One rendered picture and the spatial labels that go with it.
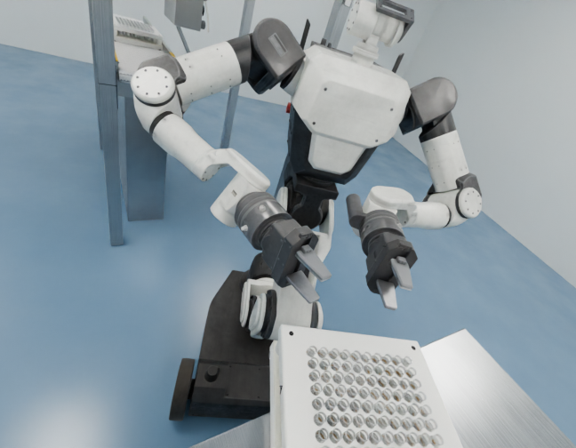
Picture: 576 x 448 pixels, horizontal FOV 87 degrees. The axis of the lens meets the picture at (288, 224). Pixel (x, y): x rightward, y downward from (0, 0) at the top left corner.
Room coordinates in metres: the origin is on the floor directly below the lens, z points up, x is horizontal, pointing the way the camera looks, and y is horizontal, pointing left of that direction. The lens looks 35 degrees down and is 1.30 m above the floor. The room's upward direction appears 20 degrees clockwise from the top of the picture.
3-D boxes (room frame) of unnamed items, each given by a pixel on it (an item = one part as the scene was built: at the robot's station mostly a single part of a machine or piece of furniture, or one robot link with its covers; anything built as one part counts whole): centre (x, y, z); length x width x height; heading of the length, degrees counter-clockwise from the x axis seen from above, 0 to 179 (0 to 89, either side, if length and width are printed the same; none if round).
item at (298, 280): (0.36, -0.06, 0.94); 0.06 x 0.03 x 0.02; 47
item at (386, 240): (0.50, -0.20, 0.97); 0.12 x 0.10 x 0.13; 7
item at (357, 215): (0.61, -0.17, 0.96); 0.11 x 0.11 x 0.11; 7
